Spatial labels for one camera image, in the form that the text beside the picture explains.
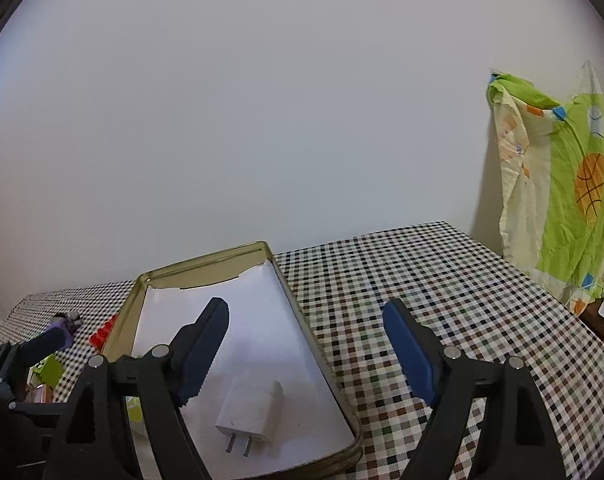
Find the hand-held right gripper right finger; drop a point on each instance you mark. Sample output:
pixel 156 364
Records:
pixel 412 355

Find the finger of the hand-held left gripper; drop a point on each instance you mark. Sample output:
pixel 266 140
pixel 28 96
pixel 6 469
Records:
pixel 42 350

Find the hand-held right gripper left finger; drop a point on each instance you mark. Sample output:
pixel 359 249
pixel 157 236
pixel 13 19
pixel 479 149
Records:
pixel 202 360

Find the lime green toy block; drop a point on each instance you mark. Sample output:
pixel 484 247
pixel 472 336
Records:
pixel 49 371

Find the red toy block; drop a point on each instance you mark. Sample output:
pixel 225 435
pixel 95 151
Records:
pixel 102 336

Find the gold metal tin box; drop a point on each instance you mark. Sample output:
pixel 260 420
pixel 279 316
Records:
pixel 202 272

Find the purple and grey small toy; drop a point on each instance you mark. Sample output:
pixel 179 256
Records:
pixel 71 322

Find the white charger plug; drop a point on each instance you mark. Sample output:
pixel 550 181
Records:
pixel 247 410

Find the white paper sheet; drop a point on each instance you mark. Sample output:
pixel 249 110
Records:
pixel 262 320

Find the checkered tablecloth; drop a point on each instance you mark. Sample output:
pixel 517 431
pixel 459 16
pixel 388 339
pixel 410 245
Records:
pixel 432 280

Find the green packet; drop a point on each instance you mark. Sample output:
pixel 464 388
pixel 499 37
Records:
pixel 133 407

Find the dark wooden cabinet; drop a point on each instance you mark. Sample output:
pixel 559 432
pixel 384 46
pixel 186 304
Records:
pixel 602 330

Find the green printed cloth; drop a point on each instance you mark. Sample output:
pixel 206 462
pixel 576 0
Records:
pixel 567 200

